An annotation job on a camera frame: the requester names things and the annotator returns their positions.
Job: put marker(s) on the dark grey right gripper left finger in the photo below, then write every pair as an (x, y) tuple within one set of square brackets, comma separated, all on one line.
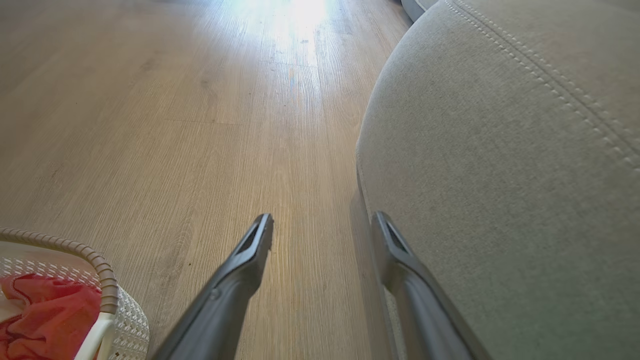
[(225, 305)]

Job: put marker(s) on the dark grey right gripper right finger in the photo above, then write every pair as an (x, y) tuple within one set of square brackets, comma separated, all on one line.
[(420, 310)]

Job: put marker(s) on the white perforated plastic laundry basket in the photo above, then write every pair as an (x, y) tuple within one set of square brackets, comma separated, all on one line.
[(131, 325)]

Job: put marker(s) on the grey fabric sofa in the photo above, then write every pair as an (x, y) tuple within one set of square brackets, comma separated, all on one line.
[(510, 190)]

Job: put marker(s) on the red crumpled garment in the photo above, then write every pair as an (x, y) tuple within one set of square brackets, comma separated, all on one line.
[(55, 320)]

